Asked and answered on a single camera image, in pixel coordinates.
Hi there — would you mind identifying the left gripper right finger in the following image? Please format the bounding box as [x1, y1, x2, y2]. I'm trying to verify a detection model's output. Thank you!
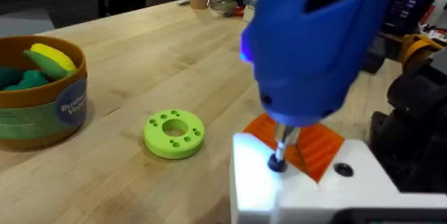
[296, 122, 400, 195]

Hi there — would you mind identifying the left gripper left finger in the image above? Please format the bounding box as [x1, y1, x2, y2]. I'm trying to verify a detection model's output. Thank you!
[229, 112, 319, 224]

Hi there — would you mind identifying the blue electric screwdriver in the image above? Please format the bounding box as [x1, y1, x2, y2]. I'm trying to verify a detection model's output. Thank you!
[239, 0, 399, 169]

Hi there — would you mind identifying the yellow and black tool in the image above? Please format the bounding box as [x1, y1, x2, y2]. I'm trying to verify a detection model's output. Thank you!
[397, 33, 445, 72]

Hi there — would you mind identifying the green disc with holes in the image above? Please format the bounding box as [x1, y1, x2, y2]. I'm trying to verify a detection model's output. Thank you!
[142, 108, 206, 160]

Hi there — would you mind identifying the black box with print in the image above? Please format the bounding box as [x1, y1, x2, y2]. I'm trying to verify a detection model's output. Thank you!
[381, 0, 443, 36]

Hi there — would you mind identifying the small white box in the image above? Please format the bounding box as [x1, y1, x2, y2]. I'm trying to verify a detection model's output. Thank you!
[242, 0, 258, 22]

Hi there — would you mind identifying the orange tub with toy vegetables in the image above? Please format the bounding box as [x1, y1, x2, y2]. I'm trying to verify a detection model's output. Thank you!
[0, 35, 88, 152]

